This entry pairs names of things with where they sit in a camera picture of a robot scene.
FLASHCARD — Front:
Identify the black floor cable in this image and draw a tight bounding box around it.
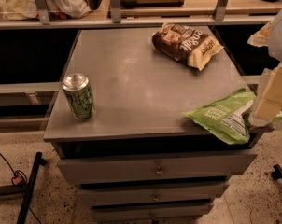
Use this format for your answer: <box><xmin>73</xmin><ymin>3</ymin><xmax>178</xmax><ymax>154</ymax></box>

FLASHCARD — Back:
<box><xmin>0</xmin><ymin>143</ymin><xmax>42</xmax><ymax>224</ymax></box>

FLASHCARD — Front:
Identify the top grey drawer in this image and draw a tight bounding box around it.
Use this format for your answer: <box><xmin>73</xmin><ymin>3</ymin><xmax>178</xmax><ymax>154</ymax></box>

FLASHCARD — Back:
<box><xmin>58</xmin><ymin>149</ymin><xmax>257</xmax><ymax>185</ymax></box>

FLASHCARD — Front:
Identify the metal rail bracket right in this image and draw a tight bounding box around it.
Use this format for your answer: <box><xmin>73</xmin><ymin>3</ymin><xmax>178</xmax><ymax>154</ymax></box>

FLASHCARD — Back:
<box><xmin>213</xmin><ymin>0</ymin><xmax>229</xmax><ymax>21</ymax></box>

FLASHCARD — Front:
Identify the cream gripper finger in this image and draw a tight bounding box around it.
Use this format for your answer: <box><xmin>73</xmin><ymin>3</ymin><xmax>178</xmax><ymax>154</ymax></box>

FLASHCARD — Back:
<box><xmin>248</xmin><ymin>63</ymin><xmax>282</xmax><ymax>127</ymax></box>

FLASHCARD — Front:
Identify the grey drawer cabinet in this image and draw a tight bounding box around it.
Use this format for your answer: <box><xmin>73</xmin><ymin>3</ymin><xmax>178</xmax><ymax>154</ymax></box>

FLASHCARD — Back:
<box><xmin>44</xmin><ymin>28</ymin><xmax>254</xmax><ymax>212</ymax></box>

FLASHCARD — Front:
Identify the bottom grey drawer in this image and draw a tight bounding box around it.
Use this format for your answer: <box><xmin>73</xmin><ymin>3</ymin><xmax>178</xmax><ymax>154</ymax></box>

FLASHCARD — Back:
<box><xmin>92</xmin><ymin>202</ymin><xmax>213</xmax><ymax>222</ymax></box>

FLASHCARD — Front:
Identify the white cloth pile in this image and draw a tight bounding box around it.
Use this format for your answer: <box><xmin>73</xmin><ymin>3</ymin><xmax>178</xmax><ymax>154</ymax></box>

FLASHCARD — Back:
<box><xmin>0</xmin><ymin>0</ymin><xmax>91</xmax><ymax>21</ymax></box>

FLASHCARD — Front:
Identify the black stand leg left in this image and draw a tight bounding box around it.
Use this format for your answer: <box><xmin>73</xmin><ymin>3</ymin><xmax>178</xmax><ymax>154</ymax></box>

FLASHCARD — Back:
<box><xmin>0</xmin><ymin>152</ymin><xmax>47</xmax><ymax>224</ymax></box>

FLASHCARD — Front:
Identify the green soda can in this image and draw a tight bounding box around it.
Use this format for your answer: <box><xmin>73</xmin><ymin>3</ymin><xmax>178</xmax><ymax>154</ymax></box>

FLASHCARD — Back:
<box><xmin>62</xmin><ymin>73</ymin><xmax>95</xmax><ymax>119</ymax></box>

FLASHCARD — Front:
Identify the metal rail bracket left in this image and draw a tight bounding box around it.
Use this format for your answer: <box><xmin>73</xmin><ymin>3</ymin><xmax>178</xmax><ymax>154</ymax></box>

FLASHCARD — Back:
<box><xmin>35</xmin><ymin>0</ymin><xmax>50</xmax><ymax>25</ymax></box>

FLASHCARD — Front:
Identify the metal rail bracket middle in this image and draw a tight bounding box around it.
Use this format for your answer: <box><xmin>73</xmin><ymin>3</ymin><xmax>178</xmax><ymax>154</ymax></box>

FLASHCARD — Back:
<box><xmin>110</xmin><ymin>0</ymin><xmax>121</xmax><ymax>23</ymax></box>

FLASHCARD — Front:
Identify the green rice chip bag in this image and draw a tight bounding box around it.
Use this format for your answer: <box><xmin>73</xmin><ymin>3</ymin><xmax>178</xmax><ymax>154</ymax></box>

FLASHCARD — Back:
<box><xmin>182</xmin><ymin>88</ymin><xmax>282</xmax><ymax>146</ymax></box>

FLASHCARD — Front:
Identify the middle grey drawer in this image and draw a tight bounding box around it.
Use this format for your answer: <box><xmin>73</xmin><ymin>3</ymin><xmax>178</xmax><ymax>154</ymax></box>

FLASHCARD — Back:
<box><xmin>78</xmin><ymin>181</ymin><xmax>229</xmax><ymax>206</ymax></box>

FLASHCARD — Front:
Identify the grey drawer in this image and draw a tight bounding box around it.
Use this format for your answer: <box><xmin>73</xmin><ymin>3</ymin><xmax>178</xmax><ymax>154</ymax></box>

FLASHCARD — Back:
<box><xmin>92</xmin><ymin>202</ymin><xmax>213</xmax><ymax>222</ymax></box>
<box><xmin>78</xmin><ymin>181</ymin><xmax>229</xmax><ymax>206</ymax></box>
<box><xmin>58</xmin><ymin>149</ymin><xmax>257</xmax><ymax>185</ymax></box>

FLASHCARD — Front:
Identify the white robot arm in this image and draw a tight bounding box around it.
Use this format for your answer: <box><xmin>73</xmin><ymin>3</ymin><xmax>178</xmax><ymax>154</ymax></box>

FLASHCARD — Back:
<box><xmin>248</xmin><ymin>9</ymin><xmax>282</xmax><ymax>127</ymax></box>

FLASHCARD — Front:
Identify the metal rail bracket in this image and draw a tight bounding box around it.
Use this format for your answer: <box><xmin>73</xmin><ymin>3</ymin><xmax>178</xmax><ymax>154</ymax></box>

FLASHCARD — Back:
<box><xmin>110</xmin><ymin>0</ymin><xmax>121</xmax><ymax>23</ymax></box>
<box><xmin>213</xmin><ymin>0</ymin><xmax>229</xmax><ymax>21</ymax></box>
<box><xmin>35</xmin><ymin>0</ymin><xmax>50</xmax><ymax>25</ymax></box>

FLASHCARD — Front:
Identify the brown chip bag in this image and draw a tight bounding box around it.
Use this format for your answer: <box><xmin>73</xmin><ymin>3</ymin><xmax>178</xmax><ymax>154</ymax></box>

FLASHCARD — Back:
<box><xmin>151</xmin><ymin>23</ymin><xmax>223</xmax><ymax>71</ymax></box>

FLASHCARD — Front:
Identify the black stand leg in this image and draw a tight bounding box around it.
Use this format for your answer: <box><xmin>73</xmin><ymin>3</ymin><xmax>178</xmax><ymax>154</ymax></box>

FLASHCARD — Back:
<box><xmin>271</xmin><ymin>164</ymin><xmax>282</xmax><ymax>180</ymax></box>
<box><xmin>0</xmin><ymin>152</ymin><xmax>47</xmax><ymax>224</ymax></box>

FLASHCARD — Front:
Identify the black stand leg right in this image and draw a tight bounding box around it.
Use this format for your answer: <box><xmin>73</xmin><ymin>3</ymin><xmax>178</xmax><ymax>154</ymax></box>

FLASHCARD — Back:
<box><xmin>271</xmin><ymin>164</ymin><xmax>282</xmax><ymax>180</ymax></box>

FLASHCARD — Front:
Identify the wooden board stack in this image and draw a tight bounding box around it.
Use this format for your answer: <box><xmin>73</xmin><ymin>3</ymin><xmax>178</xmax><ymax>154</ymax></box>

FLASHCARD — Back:
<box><xmin>120</xmin><ymin>0</ymin><xmax>282</xmax><ymax>18</ymax></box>

